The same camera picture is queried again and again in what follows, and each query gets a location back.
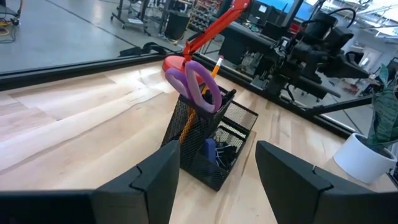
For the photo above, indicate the green plant in white pot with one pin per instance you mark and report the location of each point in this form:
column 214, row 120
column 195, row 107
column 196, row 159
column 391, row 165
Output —
column 360, row 158

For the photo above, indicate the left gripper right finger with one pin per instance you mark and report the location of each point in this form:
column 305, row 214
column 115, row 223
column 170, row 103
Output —
column 311, row 202

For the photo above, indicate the blue lit screen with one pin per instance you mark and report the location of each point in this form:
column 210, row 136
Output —
column 273, row 4

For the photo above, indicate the metal cart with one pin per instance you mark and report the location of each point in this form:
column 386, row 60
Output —
column 133, row 21

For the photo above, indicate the black binder clip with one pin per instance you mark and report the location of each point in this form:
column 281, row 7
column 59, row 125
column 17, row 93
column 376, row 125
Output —
column 222, row 144
column 230, row 158

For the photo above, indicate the black aluminium table frame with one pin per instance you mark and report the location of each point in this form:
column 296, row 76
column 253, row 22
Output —
column 62, row 73

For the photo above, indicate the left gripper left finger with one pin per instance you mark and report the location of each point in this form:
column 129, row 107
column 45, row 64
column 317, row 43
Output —
column 124, row 202

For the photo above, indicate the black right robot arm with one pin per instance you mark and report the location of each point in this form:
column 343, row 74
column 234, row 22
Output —
column 320, row 25

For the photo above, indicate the orange pencil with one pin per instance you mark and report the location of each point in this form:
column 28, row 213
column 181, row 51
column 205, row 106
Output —
column 218, row 63

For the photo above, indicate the black mesh desk organizer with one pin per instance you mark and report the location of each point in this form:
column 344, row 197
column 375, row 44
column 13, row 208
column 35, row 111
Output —
column 205, row 177

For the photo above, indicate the black trash bin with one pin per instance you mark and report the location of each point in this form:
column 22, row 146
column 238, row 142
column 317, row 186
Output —
column 177, row 26

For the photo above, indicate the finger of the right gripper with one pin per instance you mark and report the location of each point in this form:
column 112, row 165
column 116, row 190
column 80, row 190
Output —
column 346, row 59
column 339, row 71

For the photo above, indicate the black side desk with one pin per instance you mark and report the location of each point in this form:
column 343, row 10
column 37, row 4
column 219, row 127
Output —
column 242, row 40

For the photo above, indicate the black pen with white print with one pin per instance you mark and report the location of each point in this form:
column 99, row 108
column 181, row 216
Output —
column 228, row 95

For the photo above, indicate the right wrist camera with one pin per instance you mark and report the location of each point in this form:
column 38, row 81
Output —
column 340, row 36

